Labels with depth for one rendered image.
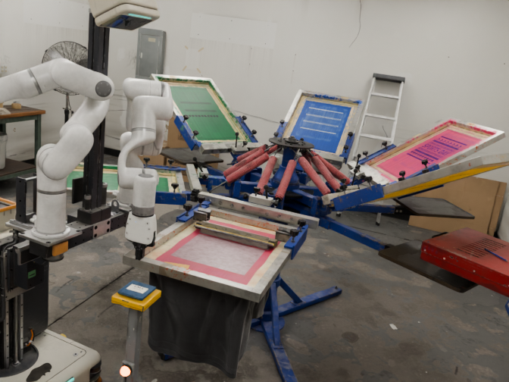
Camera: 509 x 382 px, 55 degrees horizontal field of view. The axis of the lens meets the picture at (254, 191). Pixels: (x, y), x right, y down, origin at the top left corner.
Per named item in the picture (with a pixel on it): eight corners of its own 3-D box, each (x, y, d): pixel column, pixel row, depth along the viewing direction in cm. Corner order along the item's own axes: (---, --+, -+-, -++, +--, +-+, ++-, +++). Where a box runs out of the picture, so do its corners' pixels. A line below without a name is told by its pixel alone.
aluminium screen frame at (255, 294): (259, 303, 180) (260, 294, 179) (122, 264, 195) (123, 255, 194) (304, 236, 252) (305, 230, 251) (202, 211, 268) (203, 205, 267)
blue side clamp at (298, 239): (291, 260, 224) (295, 245, 222) (282, 257, 226) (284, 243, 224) (306, 239, 252) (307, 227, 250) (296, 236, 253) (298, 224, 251)
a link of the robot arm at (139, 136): (154, 133, 178) (152, 191, 175) (117, 131, 173) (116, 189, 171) (157, 128, 170) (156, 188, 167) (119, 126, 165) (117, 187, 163)
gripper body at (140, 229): (123, 209, 164) (122, 239, 167) (151, 216, 161) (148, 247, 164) (135, 204, 171) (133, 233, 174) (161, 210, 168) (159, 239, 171)
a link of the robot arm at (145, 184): (131, 165, 171) (158, 166, 175) (129, 193, 174) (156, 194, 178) (135, 177, 158) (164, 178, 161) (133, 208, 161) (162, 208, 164)
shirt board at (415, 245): (494, 286, 245) (498, 271, 242) (457, 306, 218) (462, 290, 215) (301, 203, 337) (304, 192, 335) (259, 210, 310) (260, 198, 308)
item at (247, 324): (238, 377, 203) (251, 286, 192) (229, 374, 204) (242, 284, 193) (269, 324, 246) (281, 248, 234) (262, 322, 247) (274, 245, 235)
